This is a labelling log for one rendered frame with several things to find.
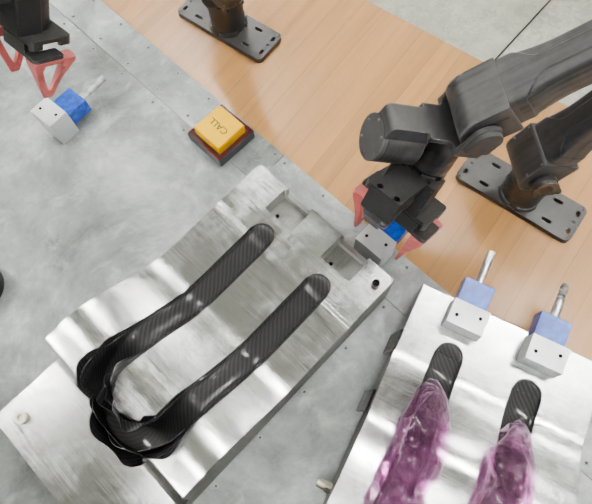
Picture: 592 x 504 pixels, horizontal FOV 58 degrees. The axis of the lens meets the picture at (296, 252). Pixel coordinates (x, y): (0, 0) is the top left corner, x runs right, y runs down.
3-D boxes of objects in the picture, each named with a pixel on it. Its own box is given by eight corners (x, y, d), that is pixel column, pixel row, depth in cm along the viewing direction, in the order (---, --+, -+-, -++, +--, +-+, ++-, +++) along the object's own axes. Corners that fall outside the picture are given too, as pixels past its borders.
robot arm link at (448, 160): (406, 181, 66) (433, 137, 61) (389, 151, 69) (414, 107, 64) (450, 184, 69) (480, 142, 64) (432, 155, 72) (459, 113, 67)
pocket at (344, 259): (341, 244, 78) (342, 234, 74) (368, 267, 76) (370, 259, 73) (319, 265, 77) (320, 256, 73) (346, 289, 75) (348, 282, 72)
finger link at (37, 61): (37, 111, 78) (34, 51, 71) (6, 85, 79) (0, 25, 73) (77, 98, 82) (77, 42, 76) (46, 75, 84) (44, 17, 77)
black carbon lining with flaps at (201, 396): (260, 222, 78) (253, 192, 69) (341, 295, 73) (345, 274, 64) (71, 398, 70) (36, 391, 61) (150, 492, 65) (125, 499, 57)
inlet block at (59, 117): (100, 80, 96) (88, 59, 91) (119, 94, 95) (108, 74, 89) (45, 129, 92) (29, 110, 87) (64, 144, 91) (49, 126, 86)
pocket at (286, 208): (288, 198, 81) (287, 187, 77) (313, 220, 79) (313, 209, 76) (267, 218, 80) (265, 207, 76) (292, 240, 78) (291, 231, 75)
